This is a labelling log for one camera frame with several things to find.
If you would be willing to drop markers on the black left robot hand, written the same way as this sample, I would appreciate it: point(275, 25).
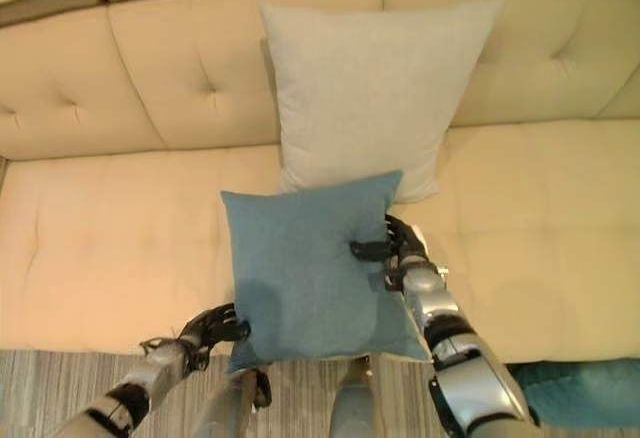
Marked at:
point(215, 327)

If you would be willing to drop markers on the silver right robot leg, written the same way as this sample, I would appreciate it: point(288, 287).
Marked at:
point(354, 398)

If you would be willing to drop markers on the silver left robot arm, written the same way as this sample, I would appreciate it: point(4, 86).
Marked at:
point(125, 388)

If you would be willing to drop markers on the grey striped rug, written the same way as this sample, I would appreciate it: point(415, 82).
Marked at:
point(60, 383)

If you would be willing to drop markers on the silver left robot leg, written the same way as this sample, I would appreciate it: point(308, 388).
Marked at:
point(240, 400)

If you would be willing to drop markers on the silver robot leg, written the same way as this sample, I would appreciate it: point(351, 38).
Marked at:
point(354, 398)
point(240, 400)

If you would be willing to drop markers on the blue square cushion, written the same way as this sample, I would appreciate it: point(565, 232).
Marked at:
point(305, 278)

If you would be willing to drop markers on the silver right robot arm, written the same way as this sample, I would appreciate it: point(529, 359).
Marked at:
point(460, 348)

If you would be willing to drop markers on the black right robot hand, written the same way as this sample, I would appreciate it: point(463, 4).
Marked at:
point(392, 244)

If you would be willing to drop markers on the light grey square cushion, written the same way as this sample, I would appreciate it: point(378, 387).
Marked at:
point(360, 93)

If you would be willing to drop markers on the beige tufted sofa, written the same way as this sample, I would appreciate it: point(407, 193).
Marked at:
point(125, 198)

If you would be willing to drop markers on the teal cushion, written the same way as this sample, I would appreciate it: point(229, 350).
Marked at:
point(580, 390)

